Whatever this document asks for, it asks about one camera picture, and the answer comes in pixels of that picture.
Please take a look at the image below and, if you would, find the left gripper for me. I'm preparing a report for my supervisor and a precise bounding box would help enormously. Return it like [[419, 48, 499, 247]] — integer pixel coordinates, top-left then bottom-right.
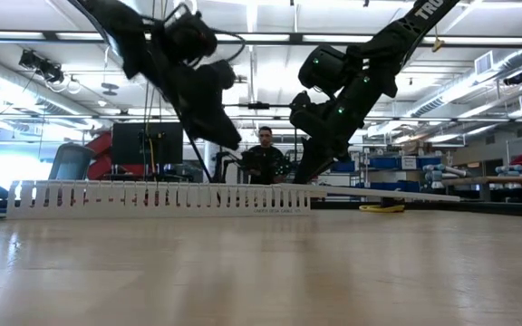
[[177, 67, 243, 151]]

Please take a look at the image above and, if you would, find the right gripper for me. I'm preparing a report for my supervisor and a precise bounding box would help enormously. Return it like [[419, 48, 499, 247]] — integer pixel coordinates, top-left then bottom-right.
[[292, 97, 366, 184]]

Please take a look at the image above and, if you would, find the white raceway cover strip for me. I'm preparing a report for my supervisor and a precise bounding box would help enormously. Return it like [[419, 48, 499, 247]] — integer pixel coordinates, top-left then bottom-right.
[[278, 182, 461, 204]]

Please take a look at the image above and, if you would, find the white slotted cable raceway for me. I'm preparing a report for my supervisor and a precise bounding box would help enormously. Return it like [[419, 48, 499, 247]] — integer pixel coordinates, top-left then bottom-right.
[[5, 179, 313, 221]]

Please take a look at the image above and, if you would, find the black overhead gantry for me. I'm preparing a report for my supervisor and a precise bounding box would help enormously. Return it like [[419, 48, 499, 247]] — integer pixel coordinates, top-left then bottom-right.
[[222, 101, 298, 182]]

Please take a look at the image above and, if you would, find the person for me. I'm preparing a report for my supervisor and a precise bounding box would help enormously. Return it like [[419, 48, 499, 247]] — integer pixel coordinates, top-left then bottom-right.
[[241, 125, 289, 186]]

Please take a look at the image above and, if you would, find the shelf with blue bins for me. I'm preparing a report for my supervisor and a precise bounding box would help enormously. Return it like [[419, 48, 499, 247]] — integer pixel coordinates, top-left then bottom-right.
[[333, 153, 446, 194]]

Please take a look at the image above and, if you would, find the black background monitor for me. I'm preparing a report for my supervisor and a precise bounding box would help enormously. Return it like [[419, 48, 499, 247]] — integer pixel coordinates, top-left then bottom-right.
[[111, 121, 185, 167]]

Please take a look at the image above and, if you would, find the red cart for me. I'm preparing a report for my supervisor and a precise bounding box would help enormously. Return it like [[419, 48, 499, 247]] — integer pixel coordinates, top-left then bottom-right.
[[83, 130, 113, 181]]

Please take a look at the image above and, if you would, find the wooden workbench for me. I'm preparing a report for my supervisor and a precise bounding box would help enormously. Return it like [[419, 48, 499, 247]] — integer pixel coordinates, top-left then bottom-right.
[[441, 175, 522, 203]]

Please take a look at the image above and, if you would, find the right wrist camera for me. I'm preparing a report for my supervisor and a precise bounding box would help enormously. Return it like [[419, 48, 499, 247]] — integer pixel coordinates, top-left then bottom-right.
[[289, 90, 330, 137]]

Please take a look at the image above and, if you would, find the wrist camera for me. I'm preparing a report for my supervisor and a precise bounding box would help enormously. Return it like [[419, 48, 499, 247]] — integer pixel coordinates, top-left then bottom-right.
[[197, 60, 238, 91], [289, 90, 330, 137]]

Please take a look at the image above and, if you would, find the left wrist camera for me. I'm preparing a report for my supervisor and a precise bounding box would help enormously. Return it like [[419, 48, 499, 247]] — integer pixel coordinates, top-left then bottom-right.
[[197, 60, 238, 91]]

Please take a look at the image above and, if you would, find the yellow wire spool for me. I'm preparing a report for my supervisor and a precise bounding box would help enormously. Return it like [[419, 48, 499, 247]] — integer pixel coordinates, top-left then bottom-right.
[[359, 197, 406, 214]]

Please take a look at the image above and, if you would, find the black aluminium table frame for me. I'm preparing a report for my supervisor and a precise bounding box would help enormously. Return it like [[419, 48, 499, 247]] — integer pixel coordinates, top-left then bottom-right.
[[0, 197, 522, 219]]

